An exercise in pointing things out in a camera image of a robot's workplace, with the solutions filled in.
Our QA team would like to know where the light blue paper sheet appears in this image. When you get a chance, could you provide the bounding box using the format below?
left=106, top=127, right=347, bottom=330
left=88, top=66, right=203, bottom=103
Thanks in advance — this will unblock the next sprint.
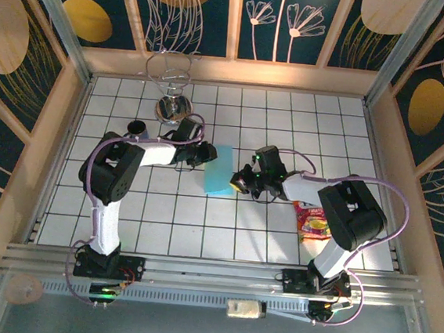
left=201, top=143, right=239, bottom=198

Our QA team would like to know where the colourful candy bag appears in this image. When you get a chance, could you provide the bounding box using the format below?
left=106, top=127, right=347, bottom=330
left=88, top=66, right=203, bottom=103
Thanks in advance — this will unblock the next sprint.
left=290, top=199, right=337, bottom=247

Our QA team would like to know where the dark blue mug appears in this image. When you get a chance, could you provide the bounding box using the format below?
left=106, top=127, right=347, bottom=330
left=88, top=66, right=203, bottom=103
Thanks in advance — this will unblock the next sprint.
left=124, top=119, right=151, bottom=143

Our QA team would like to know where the small white box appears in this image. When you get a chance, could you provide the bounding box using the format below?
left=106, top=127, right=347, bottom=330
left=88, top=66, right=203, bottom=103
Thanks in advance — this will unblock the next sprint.
left=226, top=298, right=268, bottom=321

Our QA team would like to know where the black controller box green light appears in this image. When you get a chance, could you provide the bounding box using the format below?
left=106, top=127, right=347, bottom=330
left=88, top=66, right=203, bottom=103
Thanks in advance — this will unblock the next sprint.
left=88, top=281, right=121, bottom=308
left=306, top=299, right=352, bottom=329

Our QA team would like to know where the round wooden disc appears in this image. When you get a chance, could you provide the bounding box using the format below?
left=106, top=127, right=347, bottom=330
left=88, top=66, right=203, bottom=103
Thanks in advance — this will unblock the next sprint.
left=3, top=273, right=45, bottom=307

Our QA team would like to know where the chrome wire stand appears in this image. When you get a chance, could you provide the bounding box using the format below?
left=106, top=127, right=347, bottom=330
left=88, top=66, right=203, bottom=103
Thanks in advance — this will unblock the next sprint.
left=132, top=46, right=202, bottom=128

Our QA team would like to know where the aluminium mounting rail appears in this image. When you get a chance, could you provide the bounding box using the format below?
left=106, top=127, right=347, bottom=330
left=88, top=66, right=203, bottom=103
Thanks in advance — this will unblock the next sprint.
left=0, top=236, right=427, bottom=313

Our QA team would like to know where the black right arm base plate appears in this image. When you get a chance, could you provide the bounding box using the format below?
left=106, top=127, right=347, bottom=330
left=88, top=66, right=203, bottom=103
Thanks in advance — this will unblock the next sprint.
left=279, top=267, right=354, bottom=300

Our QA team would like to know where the slotted grey cable duct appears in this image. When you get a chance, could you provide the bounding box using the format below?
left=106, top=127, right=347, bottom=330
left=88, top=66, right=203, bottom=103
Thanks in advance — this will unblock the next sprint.
left=38, top=277, right=312, bottom=320

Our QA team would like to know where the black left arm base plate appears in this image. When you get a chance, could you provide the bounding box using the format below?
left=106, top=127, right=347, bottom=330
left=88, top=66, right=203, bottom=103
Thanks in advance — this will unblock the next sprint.
left=72, top=250, right=147, bottom=284

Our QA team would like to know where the aluminium frame post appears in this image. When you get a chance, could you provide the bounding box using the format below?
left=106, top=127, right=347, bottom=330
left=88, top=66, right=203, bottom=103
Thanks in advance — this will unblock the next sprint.
left=12, top=0, right=101, bottom=84
left=363, top=0, right=444, bottom=113

